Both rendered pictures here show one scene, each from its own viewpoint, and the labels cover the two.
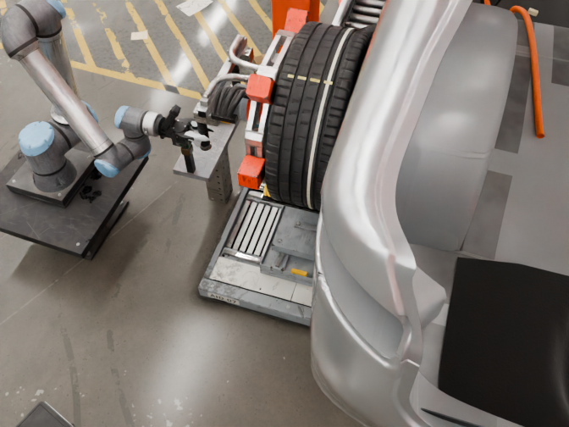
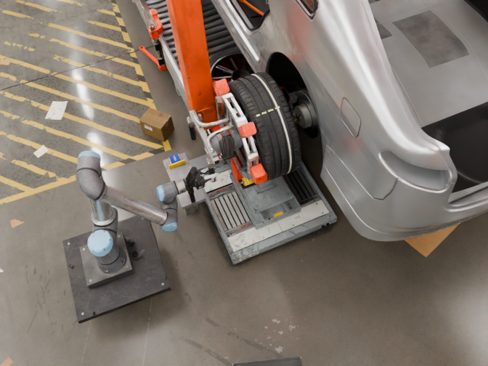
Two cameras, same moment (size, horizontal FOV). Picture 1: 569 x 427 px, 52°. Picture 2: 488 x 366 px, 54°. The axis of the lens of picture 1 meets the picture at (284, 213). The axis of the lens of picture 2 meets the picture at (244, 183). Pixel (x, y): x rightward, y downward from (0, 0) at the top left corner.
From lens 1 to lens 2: 143 cm
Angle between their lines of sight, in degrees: 21
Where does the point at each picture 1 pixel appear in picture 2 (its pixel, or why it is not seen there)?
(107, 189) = (146, 245)
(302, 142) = (282, 142)
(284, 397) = (319, 277)
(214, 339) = (261, 279)
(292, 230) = (258, 196)
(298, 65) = (256, 107)
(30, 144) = (103, 247)
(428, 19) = (376, 62)
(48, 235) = (141, 292)
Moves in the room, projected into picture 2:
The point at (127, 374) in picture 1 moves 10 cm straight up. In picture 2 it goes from (237, 329) to (237, 324)
